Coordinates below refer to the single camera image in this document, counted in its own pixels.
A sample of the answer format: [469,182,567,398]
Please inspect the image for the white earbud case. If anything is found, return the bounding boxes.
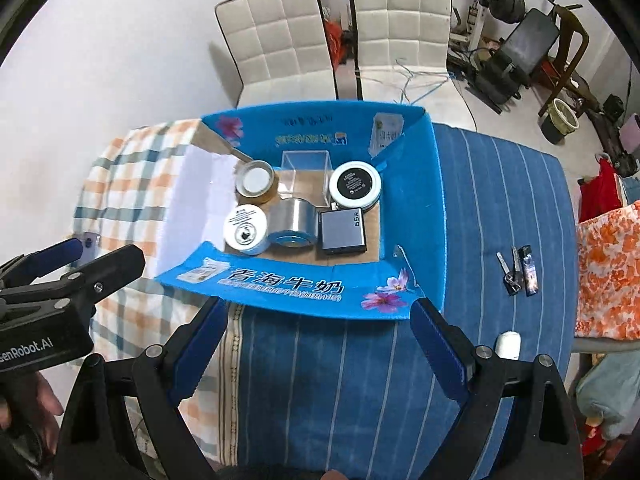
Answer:
[495,330,522,361]

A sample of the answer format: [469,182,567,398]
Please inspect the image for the white round cream tin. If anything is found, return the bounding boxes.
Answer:
[222,204,270,256]

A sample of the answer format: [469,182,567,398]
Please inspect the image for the metal keys bunch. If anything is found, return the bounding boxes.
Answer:
[496,246,524,296]

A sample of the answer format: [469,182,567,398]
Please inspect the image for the small printed lighter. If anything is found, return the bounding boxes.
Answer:
[518,245,539,297]

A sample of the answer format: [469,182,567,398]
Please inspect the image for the gold tin can lid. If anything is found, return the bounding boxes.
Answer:
[235,160,279,205]

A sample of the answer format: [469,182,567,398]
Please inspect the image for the metal perforated round speaker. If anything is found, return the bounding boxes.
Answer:
[267,197,319,248]

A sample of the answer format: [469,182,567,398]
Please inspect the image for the clear acrylic cube box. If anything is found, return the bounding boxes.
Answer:
[278,151,333,209]

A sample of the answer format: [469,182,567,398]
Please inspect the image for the grey 65W charger block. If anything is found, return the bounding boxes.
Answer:
[319,208,367,255]

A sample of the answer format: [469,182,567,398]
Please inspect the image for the white round cosmetic compact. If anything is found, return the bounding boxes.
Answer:
[329,160,382,211]

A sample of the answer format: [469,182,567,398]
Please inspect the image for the person left hand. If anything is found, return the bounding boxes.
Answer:
[1,372,64,455]

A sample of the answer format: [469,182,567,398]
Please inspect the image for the purple smartphone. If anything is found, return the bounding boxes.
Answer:
[77,232,100,266]

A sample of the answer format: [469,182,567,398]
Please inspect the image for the teal clothing pile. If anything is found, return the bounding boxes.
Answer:
[576,350,639,441]

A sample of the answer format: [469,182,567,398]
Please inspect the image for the plaid checkered cloth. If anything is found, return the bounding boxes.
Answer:
[73,119,243,467]

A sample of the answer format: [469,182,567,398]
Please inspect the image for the orange floral covered chair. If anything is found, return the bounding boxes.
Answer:
[575,202,640,352]

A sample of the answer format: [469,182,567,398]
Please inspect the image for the blue striped tablecloth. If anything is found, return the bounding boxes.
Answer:
[226,125,582,479]

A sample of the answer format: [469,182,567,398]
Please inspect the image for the blue cardboard milk box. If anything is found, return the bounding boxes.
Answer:
[157,101,447,320]

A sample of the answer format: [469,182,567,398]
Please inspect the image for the left white quilted chair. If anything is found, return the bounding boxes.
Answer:
[215,0,337,107]

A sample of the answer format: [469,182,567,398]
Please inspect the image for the white quilted chair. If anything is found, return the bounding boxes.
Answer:
[215,0,337,107]
[349,0,477,131]

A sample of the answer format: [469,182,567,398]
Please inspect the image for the pink small suitcase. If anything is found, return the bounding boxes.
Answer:
[620,113,640,154]

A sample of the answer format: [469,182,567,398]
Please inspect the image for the black waste bin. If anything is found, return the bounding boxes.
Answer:
[540,98,579,145]

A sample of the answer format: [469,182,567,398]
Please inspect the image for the red plastic bag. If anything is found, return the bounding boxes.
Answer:
[324,20,346,70]

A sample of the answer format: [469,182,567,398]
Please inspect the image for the black weight bench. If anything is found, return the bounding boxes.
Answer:
[468,9,560,114]

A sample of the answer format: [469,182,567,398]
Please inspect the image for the right white quilted chair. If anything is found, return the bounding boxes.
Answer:
[349,0,477,131]

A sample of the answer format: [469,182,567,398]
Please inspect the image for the brown wooden chair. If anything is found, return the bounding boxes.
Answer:
[534,4,600,117]

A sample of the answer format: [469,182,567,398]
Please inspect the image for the wire clothes hangers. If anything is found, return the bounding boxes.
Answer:
[355,58,451,105]

